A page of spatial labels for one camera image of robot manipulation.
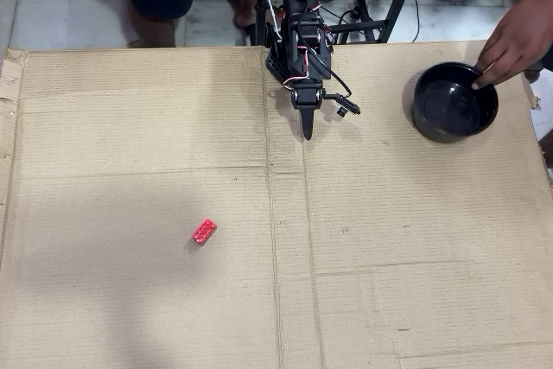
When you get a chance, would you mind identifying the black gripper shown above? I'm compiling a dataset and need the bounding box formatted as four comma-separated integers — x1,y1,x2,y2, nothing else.
289,81,326,142

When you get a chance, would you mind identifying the black round plastic bowl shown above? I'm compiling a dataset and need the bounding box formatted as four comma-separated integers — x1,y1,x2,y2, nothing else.
410,61,500,144

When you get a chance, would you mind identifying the red lego block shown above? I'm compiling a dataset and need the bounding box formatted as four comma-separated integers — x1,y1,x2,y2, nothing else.
190,218,219,248

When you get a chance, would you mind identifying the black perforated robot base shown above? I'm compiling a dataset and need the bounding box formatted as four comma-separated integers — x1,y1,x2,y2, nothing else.
264,49,291,86

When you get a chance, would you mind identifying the bare human forearm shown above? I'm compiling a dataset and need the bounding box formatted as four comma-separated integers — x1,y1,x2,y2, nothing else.
523,0,553,40

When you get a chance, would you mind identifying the bare human hand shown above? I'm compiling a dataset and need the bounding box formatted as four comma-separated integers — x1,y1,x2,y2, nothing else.
471,0,553,92

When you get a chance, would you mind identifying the black stand pole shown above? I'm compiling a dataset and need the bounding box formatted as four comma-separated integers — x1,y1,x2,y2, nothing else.
252,0,268,47

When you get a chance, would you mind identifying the brown corrugated cardboard sheet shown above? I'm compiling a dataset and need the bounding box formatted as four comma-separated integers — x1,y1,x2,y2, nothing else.
0,38,553,369

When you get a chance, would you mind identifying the black camera cable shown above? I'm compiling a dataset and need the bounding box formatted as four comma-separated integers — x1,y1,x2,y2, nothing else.
320,51,353,100

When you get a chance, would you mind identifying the thin black floor cable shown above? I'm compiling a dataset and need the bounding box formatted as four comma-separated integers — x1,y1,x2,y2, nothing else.
405,0,423,44

